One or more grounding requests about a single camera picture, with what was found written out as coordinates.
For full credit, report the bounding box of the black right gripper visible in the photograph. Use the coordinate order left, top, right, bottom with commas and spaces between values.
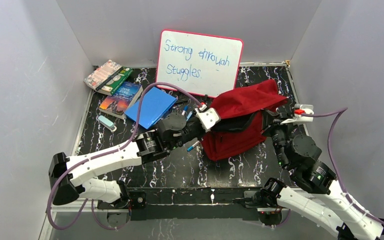
259, 108, 299, 168

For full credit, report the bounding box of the red student backpack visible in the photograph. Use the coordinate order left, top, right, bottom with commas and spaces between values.
201, 79, 288, 162

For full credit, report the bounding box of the Jane Eyre paperback book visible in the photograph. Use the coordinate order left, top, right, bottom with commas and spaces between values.
98, 81, 143, 118

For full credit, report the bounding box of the pink floral book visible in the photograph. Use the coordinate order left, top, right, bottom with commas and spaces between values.
83, 59, 123, 91

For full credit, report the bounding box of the green treehouse book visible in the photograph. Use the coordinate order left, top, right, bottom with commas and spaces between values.
97, 67, 133, 96

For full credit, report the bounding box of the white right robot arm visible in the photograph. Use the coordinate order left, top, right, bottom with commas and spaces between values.
235, 109, 384, 240

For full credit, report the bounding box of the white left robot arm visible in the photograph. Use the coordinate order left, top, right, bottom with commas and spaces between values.
48, 109, 220, 208

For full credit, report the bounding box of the blue tipped pen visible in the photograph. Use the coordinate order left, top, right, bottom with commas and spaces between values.
187, 140, 201, 152

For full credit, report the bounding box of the blue notebook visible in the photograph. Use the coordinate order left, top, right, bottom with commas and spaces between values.
139, 87, 177, 130

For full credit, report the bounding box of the pink framed whiteboard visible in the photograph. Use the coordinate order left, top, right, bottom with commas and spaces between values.
155, 29, 244, 98

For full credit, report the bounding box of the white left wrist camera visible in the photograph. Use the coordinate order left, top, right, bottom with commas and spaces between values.
195, 102, 222, 133

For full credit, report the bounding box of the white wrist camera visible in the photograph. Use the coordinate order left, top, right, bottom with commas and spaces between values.
195, 102, 222, 133
280, 103, 314, 125

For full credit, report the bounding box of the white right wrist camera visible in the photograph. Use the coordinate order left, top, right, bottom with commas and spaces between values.
280, 103, 314, 125

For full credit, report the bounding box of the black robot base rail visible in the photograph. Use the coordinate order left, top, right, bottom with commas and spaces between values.
95, 187, 284, 226

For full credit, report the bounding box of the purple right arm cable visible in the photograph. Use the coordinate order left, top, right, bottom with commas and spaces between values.
302, 107, 384, 240

